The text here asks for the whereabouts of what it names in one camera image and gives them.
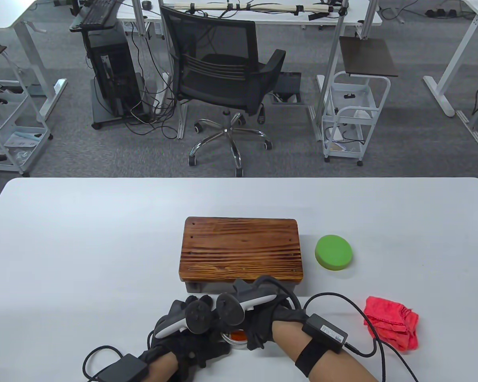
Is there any white desk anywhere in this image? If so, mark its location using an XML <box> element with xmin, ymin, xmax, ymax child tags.
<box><xmin>116</xmin><ymin>0</ymin><xmax>383</xmax><ymax>26</ymax></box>
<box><xmin>422</xmin><ymin>0</ymin><xmax>478</xmax><ymax>118</ymax></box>
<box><xmin>0</xmin><ymin>0</ymin><xmax>84</xmax><ymax>122</ymax></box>

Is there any black computer tower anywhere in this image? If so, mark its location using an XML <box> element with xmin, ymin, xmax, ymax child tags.
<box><xmin>87</xmin><ymin>40</ymin><xmax>142</xmax><ymax>118</ymax></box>

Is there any person's left hand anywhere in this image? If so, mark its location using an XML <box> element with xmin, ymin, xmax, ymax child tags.
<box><xmin>139</xmin><ymin>295</ymin><xmax>231</xmax><ymax>382</ymax></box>

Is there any tangle of black cables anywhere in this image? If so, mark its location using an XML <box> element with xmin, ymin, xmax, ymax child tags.
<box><xmin>123</xmin><ymin>24</ymin><xmax>180</xmax><ymax>140</ymax></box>

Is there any aluminium floor rail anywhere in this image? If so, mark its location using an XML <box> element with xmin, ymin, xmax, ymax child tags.
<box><xmin>456</xmin><ymin>111</ymin><xmax>478</xmax><ymax>146</ymax></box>

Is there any beige rod bundle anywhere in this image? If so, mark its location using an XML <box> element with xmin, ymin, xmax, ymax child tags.
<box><xmin>171</xmin><ymin>2</ymin><xmax>333</xmax><ymax>12</ymax></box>

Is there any green round sponge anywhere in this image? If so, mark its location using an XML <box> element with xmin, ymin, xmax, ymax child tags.
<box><xmin>315</xmin><ymin>235</ymin><xmax>354</xmax><ymax>272</ymax></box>

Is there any aluminium frame post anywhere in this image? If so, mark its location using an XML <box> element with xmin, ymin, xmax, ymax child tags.
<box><xmin>309</xmin><ymin>0</ymin><xmax>351</xmax><ymax>142</ymax></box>
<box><xmin>158</xmin><ymin>0</ymin><xmax>188</xmax><ymax>140</ymax></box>

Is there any person's left forearm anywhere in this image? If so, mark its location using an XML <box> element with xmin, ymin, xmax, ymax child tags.
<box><xmin>147</xmin><ymin>352</ymin><xmax>182</xmax><ymax>382</ymax></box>

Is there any person's right forearm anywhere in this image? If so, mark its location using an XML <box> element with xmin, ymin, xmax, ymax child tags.
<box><xmin>271</xmin><ymin>320</ymin><xmax>379</xmax><ymax>382</ymax></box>

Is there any white rolling cart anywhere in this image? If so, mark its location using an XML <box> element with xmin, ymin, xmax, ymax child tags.
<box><xmin>0</xmin><ymin>80</ymin><xmax>53</xmax><ymax>177</ymax></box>
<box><xmin>321</xmin><ymin>72</ymin><xmax>392</xmax><ymax>167</ymax></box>

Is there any grey computer stand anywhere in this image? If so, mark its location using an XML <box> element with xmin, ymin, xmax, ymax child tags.
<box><xmin>69</xmin><ymin>0</ymin><xmax>150</xmax><ymax>130</ymax></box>

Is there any black keyboard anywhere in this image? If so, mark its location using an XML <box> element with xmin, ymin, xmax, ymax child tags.
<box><xmin>80</xmin><ymin>0</ymin><xmax>118</xmax><ymax>27</ymax></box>

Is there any brown wooden stool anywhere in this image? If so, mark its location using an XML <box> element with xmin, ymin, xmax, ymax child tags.
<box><xmin>178</xmin><ymin>216</ymin><xmax>304</xmax><ymax>296</ymax></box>

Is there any white power strip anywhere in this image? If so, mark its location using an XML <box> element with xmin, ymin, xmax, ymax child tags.
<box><xmin>153</xmin><ymin>72</ymin><xmax>172</xmax><ymax>108</ymax></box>

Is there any round metal tin lid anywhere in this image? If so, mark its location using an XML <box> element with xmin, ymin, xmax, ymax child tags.
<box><xmin>221</xmin><ymin>328</ymin><xmax>251</xmax><ymax>351</ymax></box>

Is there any black mesh office chair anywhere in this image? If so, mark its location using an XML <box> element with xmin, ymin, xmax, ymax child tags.
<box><xmin>160</xmin><ymin>6</ymin><xmax>287</xmax><ymax>177</ymax></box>

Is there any red cloth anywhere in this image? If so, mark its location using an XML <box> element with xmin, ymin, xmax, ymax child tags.
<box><xmin>362</xmin><ymin>296</ymin><xmax>419</xmax><ymax>351</ymax></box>

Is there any person's right hand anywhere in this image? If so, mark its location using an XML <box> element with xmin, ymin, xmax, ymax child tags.
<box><xmin>215</xmin><ymin>298</ymin><xmax>309</xmax><ymax>351</ymax></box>

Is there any black floor socket box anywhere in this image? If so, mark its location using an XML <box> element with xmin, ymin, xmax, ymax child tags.
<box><xmin>272</xmin><ymin>72</ymin><xmax>305</xmax><ymax>105</ymax></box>

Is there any black and white controller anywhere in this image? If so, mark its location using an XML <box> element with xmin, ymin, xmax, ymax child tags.
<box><xmin>155</xmin><ymin>299</ymin><xmax>216</xmax><ymax>339</ymax></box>
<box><xmin>216</xmin><ymin>279</ymin><xmax>279</xmax><ymax>327</ymax></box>

